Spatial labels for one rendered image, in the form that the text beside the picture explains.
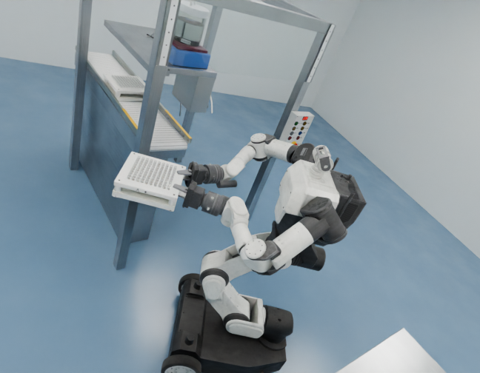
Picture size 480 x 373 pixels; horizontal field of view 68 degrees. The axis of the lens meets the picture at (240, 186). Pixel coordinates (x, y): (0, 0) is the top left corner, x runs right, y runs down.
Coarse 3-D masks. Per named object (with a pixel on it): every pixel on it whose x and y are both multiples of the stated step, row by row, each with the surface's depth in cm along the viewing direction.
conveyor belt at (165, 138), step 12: (96, 60) 260; (108, 60) 268; (108, 72) 250; (120, 72) 257; (132, 108) 217; (156, 120) 214; (156, 132) 202; (168, 132) 206; (156, 144) 192; (168, 144) 196; (180, 144) 201
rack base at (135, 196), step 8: (112, 192) 136; (120, 192) 136; (128, 192) 137; (136, 192) 139; (136, 200) 138; (144, 200) 138; (152, 200) 138; (160, 200) 140; (168, 200) 141; (168, 208) 140
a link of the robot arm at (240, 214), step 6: (234, 198) 142; (240, 198) 143; (228, 204) 141; (234, 204) 138; (240, 204) 140; (234, 210) 136; (240, 210) 137; (246, 210) 138; (234, 216) 135; (240, 216) 135; (246, 216) 137; (234, 222) 135; (240, 222) 135; (246, 222) 136
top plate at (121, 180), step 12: (132, 156) 150; (144, 156) 153; (168, 168) 151; (180, 168) 154; (120, 180) 135; (144, 180) 140; (168, 180) 144; (180, 180) 147; (144, 192) 136; (156, 192) 136; (168, 192) 138
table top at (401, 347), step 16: (400, 336) 142; (368, 352) 130; (384, 352) 133; (400, 352) 135; (416, 352) 138; (352, 368) 123; (368, 368) 125; (384, 368) 127; (400, 368) 129; (416, 368) 131; (432, 368) 134
